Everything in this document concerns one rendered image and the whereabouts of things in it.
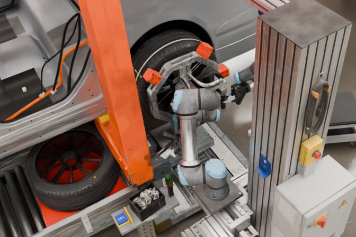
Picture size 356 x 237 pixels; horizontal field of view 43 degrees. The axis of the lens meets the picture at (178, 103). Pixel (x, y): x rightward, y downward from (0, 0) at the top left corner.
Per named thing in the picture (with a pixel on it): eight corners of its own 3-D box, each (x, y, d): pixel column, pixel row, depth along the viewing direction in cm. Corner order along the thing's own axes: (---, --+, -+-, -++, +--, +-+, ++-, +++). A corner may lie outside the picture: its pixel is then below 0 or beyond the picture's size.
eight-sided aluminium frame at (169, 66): (215, 98, 352) (213, 42, 314) (220, 103, 348) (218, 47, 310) (152, 127, 336) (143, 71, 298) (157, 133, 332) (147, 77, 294)
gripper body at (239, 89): (229, 85, 314) (243, 79, 318) (229, 94, 320) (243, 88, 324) (236, 92, 309) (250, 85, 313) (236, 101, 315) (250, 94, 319)
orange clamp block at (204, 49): (202, 54, 317) (207, 43, 314) (207, 60, 312) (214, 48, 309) (194, 52, 313) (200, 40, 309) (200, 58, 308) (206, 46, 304)
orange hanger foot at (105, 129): (114, 117, 355) (106, 84, 331) (144, 162, 321) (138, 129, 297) (95, 126, 350) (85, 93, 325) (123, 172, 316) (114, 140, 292)
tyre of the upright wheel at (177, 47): (188, 100, 377) (213, 28, 343) (203, 117, 362) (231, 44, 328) (116, 106, 340) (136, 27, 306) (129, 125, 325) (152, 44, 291)
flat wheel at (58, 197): (84, 129, 382) (78, 110, 365) (138, 171, 347) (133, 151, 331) (17, 179, 351) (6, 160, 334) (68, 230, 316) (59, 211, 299)
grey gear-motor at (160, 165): (151, 151, 385) (146, 122, 360) (176, 185, 358) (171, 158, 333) (132, 160, 379) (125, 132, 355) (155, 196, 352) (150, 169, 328)
